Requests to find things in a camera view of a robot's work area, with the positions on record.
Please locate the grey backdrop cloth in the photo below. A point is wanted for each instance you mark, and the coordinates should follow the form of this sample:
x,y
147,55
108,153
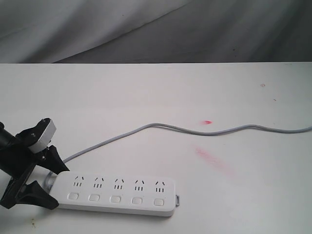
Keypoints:
x,y
155,31

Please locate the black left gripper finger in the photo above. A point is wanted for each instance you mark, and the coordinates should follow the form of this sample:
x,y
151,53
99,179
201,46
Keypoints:
x,y
50,160
27,194

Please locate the white five-outlet power strip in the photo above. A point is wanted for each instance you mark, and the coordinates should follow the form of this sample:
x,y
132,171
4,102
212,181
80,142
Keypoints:
x,y
123,194

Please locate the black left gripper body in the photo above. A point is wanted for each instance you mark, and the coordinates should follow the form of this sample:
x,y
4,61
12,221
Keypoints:
x,y
16,159

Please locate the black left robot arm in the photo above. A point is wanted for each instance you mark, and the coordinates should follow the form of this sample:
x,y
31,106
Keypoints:
x,y
19,155

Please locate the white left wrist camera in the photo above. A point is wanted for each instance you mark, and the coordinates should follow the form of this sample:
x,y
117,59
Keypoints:
x,y
42,134

